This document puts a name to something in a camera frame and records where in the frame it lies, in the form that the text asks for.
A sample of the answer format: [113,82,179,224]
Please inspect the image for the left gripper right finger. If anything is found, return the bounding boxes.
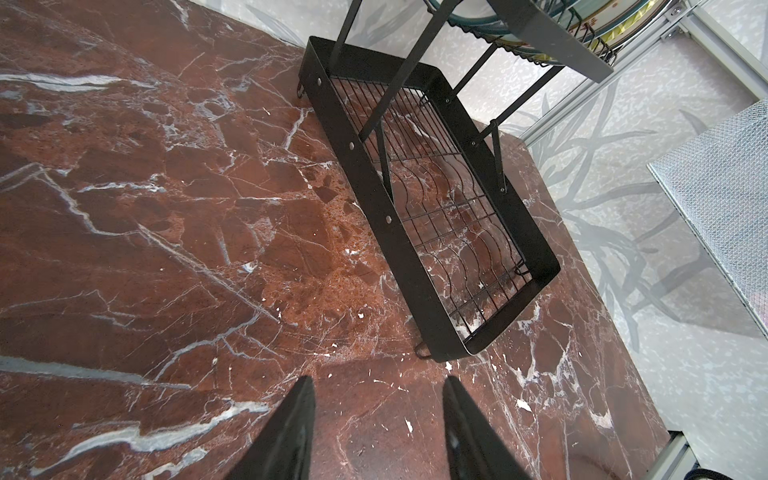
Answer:
[442,376,530,480]

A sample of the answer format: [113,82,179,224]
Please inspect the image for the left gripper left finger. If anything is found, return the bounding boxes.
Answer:
[226,376,316,480]

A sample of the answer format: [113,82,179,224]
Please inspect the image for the black wire dish rack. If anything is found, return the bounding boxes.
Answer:
[297,1,616,362]

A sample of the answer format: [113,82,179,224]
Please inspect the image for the small white orange sunburst plate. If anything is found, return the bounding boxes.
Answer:
[555,0,670,48]

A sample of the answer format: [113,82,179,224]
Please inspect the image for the yellow green woven plate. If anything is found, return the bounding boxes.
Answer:
[594,0,667,48]

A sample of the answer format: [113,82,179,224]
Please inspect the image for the white plate green lettered rim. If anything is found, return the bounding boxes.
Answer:
[448,0,525,45]

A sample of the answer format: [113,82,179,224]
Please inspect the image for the white wire mesh basket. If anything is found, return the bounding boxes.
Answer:
[648,99,767,336]

